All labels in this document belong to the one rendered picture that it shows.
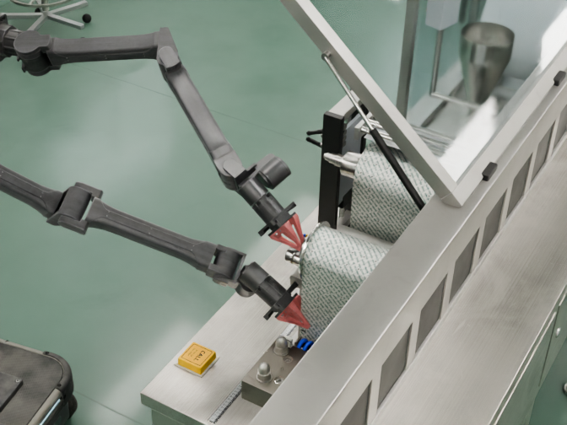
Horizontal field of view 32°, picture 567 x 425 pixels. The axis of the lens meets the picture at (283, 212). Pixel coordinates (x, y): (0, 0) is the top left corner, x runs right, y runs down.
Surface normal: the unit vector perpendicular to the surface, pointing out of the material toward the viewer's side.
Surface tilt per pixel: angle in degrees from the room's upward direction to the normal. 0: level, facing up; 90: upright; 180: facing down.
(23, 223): 0
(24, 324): 0
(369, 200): 92
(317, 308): 90
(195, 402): 0
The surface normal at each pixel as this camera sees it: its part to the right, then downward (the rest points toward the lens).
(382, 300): 0.02, -0.80
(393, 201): -0.50, 0.54
